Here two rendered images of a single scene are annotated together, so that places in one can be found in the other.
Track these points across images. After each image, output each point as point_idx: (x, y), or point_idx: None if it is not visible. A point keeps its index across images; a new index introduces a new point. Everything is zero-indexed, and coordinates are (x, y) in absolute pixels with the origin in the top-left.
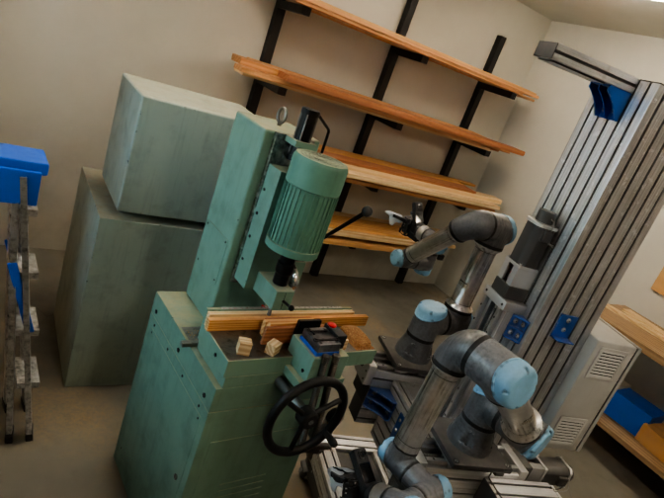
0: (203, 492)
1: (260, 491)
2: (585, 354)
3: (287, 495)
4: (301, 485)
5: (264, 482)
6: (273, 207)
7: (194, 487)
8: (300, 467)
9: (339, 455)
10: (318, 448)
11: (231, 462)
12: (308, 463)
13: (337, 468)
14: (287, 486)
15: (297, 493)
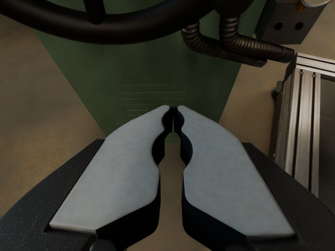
0: (99, 90)
1: (186, 103)
2: None
3: (251, 108)
4: (271, 103)
5: (187, 94)
6: None
7: (82, 82)
8: (274, 87)
9: (324, 82)
10: (245, 49)
11: (115, 59)
12: (283, 85)
13: (183, 126)
14: (254, 101)
15: (263, 109)
